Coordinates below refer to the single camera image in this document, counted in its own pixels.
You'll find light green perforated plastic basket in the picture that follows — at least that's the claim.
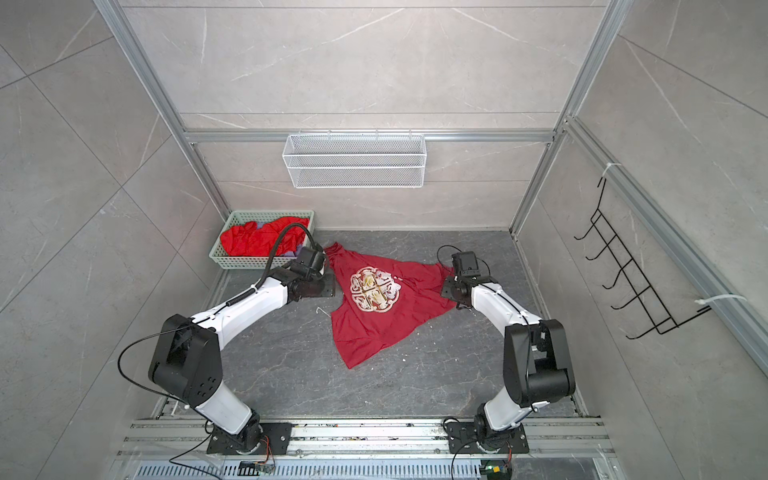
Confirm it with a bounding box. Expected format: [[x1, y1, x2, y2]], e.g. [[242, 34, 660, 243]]
[[209, 210, 314, 269]]

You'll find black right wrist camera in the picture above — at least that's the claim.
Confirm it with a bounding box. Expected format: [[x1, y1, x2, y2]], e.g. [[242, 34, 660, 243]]
[[452, 251, 481, 278]]

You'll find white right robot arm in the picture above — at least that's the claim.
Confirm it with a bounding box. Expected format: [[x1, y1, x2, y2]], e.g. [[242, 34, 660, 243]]
[[442, 276, 576, 432]]

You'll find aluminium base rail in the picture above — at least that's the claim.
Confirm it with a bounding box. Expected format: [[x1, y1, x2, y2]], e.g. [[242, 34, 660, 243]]
[[106, 417, 625, 479]]

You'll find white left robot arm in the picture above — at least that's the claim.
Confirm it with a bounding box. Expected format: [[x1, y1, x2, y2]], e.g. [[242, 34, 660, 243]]
[[148, 268, 336, 436]]

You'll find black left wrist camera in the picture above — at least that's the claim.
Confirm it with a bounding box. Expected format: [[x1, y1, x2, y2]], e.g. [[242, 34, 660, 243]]
[[295, 246, 326, 278]]

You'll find dark red printed t-shirt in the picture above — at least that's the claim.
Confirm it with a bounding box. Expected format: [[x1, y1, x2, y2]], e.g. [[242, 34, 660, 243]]
[[325, 243, 456, 369]]

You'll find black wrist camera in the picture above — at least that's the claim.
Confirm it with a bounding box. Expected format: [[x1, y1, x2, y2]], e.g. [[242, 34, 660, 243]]
[[452, 251, 481, 278], [295, 246, 326, 278]]

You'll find white wire mesh wall basket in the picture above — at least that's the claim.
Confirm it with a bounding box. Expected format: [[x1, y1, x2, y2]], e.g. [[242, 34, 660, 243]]
[[282, 133, 428, 189]]

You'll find bright red t-shirt in basket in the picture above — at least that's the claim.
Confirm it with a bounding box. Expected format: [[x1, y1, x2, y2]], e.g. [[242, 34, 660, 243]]
[[219, 217, 309, 257]]

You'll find black wire wall hook rack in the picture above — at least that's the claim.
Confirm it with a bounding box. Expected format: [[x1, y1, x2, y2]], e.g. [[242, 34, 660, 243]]
[[573, 178, 712, 340]]

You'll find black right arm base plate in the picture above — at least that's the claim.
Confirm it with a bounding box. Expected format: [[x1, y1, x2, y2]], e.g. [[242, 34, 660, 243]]
[[441, 417, 530, 455]]

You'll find green circuit board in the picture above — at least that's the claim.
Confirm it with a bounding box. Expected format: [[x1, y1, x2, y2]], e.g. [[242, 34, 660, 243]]
[[479, 460, 512, 480]]

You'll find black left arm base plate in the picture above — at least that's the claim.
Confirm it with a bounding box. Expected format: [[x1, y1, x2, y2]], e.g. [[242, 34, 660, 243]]
[[206, 422, 293, 455]]

